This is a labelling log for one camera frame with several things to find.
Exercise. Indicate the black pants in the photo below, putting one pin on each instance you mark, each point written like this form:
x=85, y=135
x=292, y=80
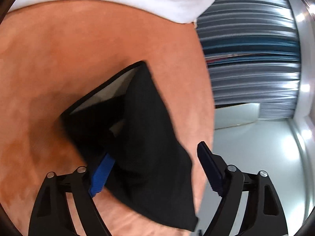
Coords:
x=126, y=118

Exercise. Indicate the grey blue curtains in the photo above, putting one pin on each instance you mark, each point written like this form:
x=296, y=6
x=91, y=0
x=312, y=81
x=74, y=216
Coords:
x=253, y=54

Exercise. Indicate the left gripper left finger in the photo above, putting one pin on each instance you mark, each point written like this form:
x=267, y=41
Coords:
x=64, y=203

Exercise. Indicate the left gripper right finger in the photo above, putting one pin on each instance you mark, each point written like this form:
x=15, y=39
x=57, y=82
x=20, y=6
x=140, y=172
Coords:
x=263, y=215

